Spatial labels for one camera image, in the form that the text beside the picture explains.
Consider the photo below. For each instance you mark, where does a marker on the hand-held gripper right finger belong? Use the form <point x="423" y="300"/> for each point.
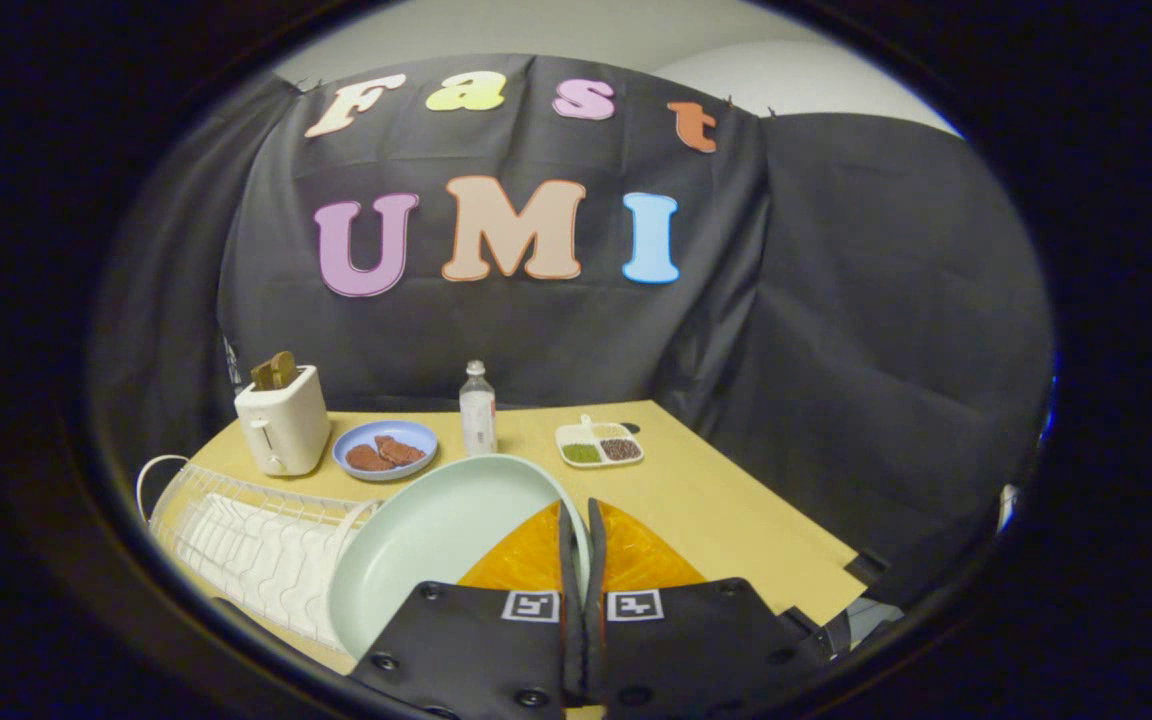
<point x="596" y="600"/>

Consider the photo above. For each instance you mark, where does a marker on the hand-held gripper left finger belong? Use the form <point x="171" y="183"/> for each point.
<point x="570" y="600"/>

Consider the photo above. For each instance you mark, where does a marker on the pale green plate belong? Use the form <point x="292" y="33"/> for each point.
<point x="426" y="540"/>

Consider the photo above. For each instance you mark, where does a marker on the blue plate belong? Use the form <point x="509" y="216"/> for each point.
<point x="406" y="436"/>

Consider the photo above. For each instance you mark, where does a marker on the white divided tray of beans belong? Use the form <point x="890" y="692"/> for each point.
<point x="598" y="449"/>

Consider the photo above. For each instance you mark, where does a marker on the clear plastic bottle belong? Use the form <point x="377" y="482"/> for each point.
<point x="478" y="410"/>

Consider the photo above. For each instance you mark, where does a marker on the brown meat patty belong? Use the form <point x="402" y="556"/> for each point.
<point x="367" y="459"/>
<point x="402" y="451"/>

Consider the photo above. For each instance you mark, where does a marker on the white toaster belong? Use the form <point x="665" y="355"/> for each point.
<point x="286" y="430"/>

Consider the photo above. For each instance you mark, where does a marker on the black backdrop cloth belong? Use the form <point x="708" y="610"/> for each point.
<point x="836" y="330"/>

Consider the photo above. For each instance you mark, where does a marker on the brown toast slice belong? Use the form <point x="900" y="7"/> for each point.
<point x="262" y="376"/>
<point x="285" y="368"/>

